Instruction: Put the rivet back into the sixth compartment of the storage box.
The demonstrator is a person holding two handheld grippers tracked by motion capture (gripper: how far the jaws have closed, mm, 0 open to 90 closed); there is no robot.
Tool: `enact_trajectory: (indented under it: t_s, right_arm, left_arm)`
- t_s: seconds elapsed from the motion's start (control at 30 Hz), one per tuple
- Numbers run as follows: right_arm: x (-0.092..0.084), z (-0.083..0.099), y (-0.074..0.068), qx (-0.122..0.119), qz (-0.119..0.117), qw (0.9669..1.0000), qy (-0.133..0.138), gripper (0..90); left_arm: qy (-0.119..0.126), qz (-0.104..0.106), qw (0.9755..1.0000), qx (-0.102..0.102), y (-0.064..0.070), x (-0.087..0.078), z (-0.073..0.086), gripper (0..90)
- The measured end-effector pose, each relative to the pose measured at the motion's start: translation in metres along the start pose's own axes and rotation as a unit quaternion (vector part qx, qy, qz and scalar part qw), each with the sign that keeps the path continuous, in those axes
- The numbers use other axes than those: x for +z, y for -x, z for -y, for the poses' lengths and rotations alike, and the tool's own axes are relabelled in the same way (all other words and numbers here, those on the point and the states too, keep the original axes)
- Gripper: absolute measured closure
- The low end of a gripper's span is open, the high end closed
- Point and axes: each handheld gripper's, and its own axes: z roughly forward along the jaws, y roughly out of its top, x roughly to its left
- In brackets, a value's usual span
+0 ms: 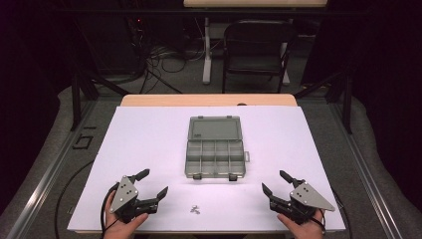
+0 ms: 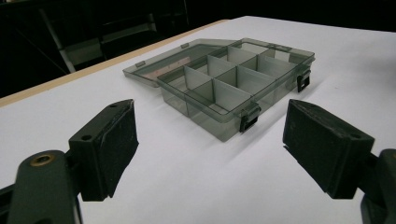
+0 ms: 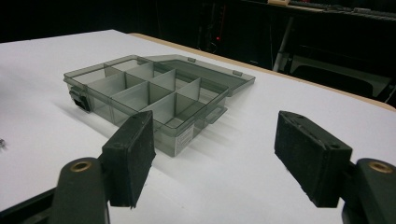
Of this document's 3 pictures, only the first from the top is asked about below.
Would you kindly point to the black metal crossbar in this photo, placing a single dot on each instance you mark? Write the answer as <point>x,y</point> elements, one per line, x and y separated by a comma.
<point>132,12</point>

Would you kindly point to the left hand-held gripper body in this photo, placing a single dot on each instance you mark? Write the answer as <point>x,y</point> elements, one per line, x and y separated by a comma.
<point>123,195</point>

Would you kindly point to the white-legged wooden desk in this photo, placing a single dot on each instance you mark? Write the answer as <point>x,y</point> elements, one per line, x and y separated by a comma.
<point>207,59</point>

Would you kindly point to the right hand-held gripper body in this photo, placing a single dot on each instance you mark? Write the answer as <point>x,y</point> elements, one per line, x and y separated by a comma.
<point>307,196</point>

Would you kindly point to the person's left hand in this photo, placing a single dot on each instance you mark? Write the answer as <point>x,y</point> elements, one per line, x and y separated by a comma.
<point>121,229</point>

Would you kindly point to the aluminium floor rail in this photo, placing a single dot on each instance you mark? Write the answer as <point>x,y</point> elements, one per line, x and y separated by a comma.
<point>49,179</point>
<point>368,179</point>

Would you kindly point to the grey clear plastic compartment box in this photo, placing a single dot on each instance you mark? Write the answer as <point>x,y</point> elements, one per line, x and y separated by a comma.
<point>215,149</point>

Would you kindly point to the white table cover board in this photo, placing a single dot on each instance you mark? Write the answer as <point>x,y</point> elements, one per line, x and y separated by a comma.
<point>149,149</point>

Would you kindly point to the person's right hand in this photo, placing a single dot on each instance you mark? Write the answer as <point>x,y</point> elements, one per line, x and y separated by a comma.
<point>303,229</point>

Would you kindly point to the black equipment cabinet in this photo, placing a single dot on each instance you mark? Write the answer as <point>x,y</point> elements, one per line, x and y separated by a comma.
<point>109,43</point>

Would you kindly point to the black metal stand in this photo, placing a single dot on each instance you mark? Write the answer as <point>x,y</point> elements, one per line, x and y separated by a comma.
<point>347,103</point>
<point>76,99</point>

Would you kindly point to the black folding chair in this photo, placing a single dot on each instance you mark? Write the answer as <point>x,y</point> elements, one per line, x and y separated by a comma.
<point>255,49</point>

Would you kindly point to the small metal screw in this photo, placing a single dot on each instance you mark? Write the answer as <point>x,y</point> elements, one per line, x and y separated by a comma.
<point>195,209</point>

